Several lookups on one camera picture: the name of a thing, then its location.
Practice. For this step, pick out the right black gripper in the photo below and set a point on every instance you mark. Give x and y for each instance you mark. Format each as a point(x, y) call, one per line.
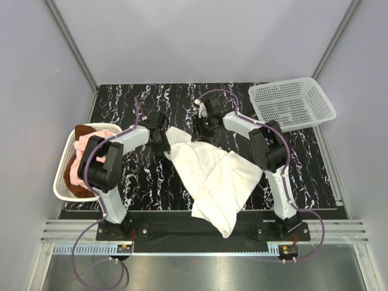
point(199, 134)

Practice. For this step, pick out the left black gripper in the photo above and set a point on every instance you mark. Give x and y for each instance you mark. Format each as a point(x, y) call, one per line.
point(165, 147)

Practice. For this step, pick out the white towel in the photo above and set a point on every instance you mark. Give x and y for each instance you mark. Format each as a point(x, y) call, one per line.
point(219, 182)

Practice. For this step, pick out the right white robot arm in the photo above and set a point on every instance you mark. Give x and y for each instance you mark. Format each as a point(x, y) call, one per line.
point(269, 148)

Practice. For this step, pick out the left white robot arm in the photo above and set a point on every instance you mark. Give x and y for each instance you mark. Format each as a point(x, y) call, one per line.
point(101, 164)

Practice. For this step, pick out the white basket with towels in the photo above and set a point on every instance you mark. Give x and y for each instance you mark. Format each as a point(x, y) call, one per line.
point(62, 187)

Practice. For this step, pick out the black marble pattern mat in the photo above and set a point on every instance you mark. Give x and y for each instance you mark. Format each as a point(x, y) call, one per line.
point(150, 183)

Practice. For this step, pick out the pink towel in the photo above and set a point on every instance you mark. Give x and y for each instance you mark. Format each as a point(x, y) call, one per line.
point(79, 147)

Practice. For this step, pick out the brown towel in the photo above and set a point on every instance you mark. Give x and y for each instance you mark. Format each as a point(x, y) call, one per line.
point(77, 191)

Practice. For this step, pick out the empty white mesh basket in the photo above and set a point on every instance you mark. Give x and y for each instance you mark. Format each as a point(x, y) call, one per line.
point(294, 104)

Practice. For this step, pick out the left controller board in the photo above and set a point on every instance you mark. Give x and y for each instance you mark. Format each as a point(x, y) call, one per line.
point(125, 248)

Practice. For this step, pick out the controller board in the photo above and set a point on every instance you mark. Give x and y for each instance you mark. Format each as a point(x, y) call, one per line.
point(125, 248)
point(289, 250)

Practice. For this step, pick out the right controller board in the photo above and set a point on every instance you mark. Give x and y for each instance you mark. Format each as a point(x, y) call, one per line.
point(289, 250)

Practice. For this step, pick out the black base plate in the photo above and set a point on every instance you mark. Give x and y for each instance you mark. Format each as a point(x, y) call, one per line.
point(260, 225)

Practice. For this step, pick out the slotted cable duct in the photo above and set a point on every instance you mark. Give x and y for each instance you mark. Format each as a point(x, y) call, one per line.
point(87, 249)

